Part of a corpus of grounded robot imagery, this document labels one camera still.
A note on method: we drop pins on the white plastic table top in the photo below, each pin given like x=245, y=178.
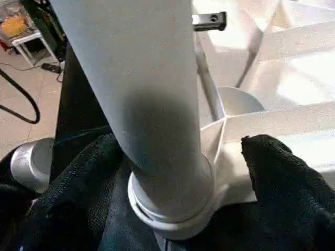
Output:
x=282, y=78

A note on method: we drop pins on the small white side table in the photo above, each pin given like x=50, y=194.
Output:
x=29, y=39

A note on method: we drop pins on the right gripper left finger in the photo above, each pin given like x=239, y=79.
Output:
x=68, y=198

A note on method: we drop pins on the yellow crumpled object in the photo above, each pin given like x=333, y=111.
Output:
x=14, y=24

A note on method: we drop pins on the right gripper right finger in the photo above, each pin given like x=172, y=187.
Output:
x=293, y=193

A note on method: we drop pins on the white plastic table leg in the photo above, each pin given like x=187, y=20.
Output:
x=146, y=104

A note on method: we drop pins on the black work mat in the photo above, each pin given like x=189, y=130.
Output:
x=78, y=104

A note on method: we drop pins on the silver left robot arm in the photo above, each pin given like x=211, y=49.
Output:
x=31, y=164

